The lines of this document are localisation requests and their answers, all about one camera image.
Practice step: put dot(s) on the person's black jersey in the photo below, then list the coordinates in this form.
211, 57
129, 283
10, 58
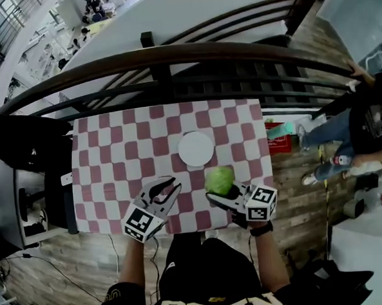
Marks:
211, 276

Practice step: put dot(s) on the person's left forearm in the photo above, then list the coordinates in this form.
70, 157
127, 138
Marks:
134, 261

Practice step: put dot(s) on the black wristband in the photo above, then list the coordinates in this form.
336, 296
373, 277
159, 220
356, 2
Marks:
261, 228

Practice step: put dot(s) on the black small case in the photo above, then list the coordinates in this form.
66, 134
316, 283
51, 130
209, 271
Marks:
366, 182

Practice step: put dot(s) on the dark wooden railing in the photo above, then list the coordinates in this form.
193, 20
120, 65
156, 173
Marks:
172, 58

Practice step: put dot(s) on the black white shoe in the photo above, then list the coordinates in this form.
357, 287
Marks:
37, 222

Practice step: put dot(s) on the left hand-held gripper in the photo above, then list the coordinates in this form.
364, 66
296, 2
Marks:
140, 221

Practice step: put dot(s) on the black backpack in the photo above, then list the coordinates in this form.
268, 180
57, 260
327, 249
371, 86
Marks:
328, 282

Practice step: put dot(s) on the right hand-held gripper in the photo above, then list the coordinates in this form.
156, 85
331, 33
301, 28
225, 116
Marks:
260, 204

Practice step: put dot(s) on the red box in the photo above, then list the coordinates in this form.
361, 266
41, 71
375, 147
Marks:
279, 143

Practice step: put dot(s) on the teal bottle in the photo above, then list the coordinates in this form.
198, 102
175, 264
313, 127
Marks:
280, 130

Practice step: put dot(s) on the red white checkered tablecloth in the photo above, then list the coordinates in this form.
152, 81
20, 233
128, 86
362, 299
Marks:
113, 153

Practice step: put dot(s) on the grey desk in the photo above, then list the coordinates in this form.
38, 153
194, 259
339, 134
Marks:
25, 194

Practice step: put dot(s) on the white round dish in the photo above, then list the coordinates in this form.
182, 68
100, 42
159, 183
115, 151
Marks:
195, 149

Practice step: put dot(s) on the person's right forearm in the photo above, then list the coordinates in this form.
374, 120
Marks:
271, 259

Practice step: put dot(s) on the grey small box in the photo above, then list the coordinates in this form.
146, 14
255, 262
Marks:
354, 208

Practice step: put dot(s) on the green cabbage vegetable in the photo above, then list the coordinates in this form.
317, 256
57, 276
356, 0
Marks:
219, 180

